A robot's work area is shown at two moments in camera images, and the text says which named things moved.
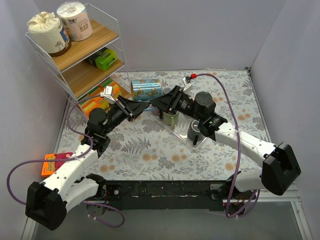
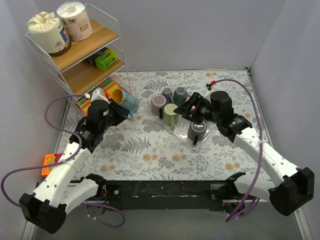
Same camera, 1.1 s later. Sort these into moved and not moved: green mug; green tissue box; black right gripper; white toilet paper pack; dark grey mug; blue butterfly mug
Moved: blue butterfly mug; black right gripper
Not moved: green tissue box; green mug; dark grey mug; white toilet paper pack
